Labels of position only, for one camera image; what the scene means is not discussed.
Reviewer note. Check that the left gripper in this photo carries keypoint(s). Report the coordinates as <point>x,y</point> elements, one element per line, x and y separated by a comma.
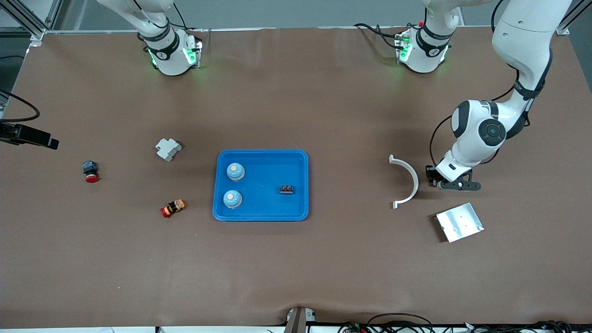
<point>431,175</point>

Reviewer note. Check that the dark brown electrolytic capacitor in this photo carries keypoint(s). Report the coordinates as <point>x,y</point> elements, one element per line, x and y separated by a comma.
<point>431,176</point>
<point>286,189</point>

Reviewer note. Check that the light blue call bell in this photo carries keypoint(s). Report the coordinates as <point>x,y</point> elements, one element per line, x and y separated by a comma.
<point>235,171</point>
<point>232,199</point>

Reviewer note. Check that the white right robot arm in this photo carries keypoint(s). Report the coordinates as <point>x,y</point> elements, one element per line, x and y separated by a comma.
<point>169,55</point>

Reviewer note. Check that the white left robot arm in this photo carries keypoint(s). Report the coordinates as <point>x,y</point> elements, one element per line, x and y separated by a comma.
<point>522,41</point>

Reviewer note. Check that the blue plastic tray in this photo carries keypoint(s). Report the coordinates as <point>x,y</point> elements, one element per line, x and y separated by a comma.
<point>263,185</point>

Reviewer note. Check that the white semicircular pipe clamp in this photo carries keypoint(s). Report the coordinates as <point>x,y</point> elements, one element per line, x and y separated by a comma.
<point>415,181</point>

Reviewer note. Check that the silver metal plate box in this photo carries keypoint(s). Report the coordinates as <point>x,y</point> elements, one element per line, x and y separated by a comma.
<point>459,223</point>

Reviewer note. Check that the white circuit breaker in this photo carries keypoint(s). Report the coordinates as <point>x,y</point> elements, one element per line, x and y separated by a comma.
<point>168,149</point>

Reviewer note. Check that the brown table mat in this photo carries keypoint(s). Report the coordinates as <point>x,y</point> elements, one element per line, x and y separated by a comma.
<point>296,268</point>

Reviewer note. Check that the red mushroom button black switch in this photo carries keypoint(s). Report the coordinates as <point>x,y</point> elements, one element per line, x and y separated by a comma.
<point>90,171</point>

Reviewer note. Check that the red emergency stop yellow switch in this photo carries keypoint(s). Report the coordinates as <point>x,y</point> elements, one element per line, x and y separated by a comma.
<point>172,208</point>

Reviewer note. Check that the metal bracket at table edge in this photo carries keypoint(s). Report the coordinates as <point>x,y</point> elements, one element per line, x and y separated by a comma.
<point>298,321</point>

